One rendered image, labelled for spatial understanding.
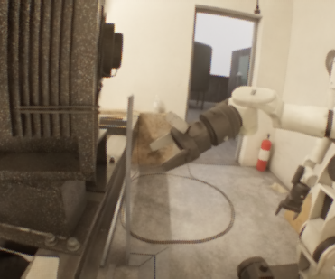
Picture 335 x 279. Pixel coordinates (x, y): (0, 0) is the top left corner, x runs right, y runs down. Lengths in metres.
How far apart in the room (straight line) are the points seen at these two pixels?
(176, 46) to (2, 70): 2.25
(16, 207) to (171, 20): 2.45
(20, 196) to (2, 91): 0.32
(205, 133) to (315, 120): 0.25
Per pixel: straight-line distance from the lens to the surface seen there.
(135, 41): 2.66
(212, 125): 0.49
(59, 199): 0.65
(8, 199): 0.76
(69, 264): 0.69
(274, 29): 3.08
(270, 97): 0.52
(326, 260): 1.03
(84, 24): 0.57
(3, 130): 0.65
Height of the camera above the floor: 1.19
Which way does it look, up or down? 18 degrees down
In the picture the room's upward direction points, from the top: 5 degrees clockwise
